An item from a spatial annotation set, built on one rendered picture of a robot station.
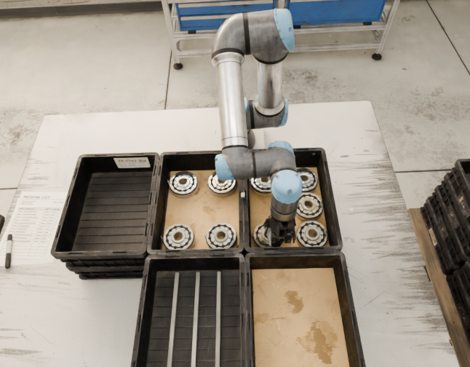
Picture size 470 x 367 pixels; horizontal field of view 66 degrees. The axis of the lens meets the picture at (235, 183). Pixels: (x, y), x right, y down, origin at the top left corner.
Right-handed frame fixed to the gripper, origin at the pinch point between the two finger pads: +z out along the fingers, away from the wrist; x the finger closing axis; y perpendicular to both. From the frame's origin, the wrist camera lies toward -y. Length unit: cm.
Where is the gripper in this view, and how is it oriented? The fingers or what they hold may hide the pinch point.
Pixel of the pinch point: (278, 234)
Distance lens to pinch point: 122.5
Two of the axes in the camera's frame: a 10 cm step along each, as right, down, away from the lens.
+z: 0.4, 5.6, 8.3
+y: 0.5, 8.3, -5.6
